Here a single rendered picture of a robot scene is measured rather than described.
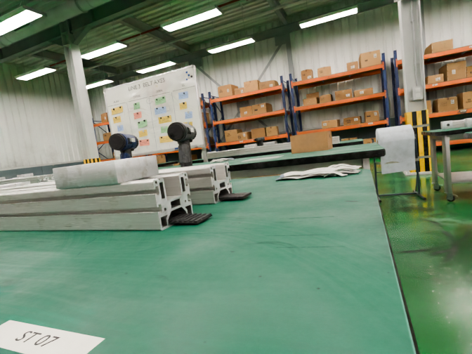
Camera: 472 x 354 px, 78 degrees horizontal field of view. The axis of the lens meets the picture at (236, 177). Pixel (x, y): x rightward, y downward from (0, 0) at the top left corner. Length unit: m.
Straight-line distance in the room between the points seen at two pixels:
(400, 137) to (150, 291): 3.81
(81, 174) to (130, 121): 3.79
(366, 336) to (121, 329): 0.17
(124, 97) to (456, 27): 9.70
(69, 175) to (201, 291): 0.41
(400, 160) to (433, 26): 7.81
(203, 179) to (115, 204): 0.20
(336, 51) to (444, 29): 3.01
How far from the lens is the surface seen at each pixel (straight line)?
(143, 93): 4.23
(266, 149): 3.98
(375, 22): 11.40
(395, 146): 3.98
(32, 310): 0.34
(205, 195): 0.66
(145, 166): 0.59
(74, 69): 9.52
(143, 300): 0.29
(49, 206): 0.69
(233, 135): 10.88
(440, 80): 10.22
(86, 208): 0.61
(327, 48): 11.30
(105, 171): 0.55
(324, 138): 2.44
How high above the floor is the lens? 0.90
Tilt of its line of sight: 6 degrees down
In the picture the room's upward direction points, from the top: 8 degrees counter-clockwise
